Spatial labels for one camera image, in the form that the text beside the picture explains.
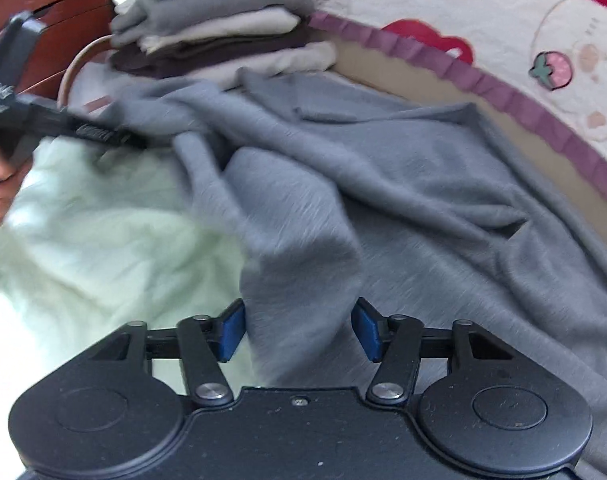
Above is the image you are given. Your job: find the dark brown folded garment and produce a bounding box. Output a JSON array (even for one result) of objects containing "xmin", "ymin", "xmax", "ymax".
[{"xmin": 108, "ymin": 24, "xmax": 337, "ymax": 80}]

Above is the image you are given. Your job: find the grey garment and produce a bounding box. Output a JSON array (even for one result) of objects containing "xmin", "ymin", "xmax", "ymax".
[
  {"xmin": 78, "ymin": 67, "xmax": 607, "ymax": 480},
  {"xmin": 111, "ymin": 0, "xmax": 318, "ymax": 46}
]

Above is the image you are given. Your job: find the light green cloth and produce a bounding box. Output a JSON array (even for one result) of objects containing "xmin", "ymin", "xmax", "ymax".
[{"xmin": 0, "ymin": 132, "xmax": 257, "ymax": 401}]

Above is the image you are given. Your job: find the cardboard box with purple tape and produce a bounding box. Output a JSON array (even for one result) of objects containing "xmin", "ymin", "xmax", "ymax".
[{"xmin": 328, "ymin": 35, "xmax": 599, "ymax": 176}]

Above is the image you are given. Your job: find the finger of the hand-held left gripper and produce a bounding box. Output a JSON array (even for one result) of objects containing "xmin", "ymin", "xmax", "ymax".
[{"xmin": 58, "ymin": 108, "xmax": 149, "ymax": 150}]

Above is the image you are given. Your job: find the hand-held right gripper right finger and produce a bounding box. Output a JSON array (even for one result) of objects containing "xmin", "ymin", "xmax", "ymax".
[{"xmin": 351, "ymin": 297, "xmax": 514, "ymax": 407}]

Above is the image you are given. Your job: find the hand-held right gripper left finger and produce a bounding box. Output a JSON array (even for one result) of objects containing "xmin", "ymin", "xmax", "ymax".
[{"xmin": 86, "ymin": 297, "xmax": 248, "ymax": 408}]

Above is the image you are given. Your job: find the grey folded garment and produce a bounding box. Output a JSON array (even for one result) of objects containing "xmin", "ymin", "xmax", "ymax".
[{"xmin": 111, "ymin": 0, "xmax": 318, "ymax": 46}]

